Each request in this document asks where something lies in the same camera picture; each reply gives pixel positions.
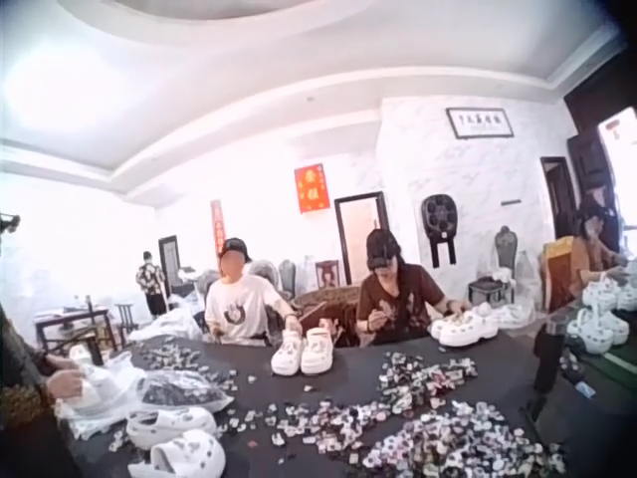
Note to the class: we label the red vertical banner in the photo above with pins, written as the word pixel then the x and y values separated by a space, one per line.
pixel 217 229

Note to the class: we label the white clog shoe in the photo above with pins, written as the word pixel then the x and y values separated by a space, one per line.
pixel 184 458
pixel 287 354
pixel 438 326
pixel 317 352
pixel 468 328
pixel 169 427

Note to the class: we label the dark wooden door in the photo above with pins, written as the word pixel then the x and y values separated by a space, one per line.
pixel 169 261

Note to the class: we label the heap of white plastic bags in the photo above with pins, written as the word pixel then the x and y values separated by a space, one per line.
pixel 166 321

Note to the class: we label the dark storage crate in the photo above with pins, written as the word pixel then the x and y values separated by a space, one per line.
pixel 485 291

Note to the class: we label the carved high-back chair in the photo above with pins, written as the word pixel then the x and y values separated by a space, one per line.
pixel 505 259

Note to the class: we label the framed calligraphy picture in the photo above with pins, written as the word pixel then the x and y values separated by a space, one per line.
pixel 480 123

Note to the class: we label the heap of shoe charms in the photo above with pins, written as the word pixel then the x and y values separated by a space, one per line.
pixel 398 423

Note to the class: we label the clear plastic bag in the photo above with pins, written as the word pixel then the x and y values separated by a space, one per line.
pixel 114 393

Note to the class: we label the dark wooden side table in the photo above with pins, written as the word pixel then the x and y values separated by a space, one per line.
pixel 74 326

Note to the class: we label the black phone stand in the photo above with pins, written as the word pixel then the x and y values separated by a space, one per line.
pixel 547 363

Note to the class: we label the pile of white clog shoes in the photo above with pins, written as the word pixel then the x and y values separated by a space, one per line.
pixel 604 313

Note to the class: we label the dark wooden door frame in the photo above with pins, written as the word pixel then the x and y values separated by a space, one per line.
pixel 360 234

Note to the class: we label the red wall poster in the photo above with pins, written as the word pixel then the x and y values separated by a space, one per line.
pixel 312 188

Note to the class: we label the black round wall ornament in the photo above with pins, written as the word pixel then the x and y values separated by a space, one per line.
pixel 439 219

